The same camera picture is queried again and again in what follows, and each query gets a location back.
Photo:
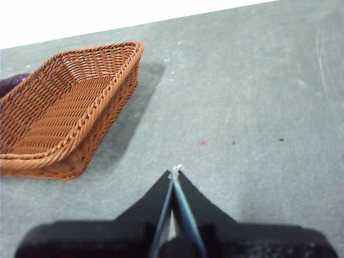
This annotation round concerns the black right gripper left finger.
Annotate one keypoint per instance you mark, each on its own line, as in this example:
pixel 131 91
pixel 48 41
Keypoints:
pixel 129 233

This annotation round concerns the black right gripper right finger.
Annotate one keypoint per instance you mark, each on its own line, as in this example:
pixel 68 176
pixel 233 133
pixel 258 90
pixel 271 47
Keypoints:
pixel 228 236

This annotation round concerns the brown woven wicker basket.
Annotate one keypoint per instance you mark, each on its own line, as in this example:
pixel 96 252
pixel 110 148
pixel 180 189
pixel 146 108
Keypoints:
pixel 67 107

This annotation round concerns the purple toy eggplant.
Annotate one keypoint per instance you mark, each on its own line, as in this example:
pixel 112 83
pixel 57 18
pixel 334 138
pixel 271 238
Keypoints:
pixel 10 82

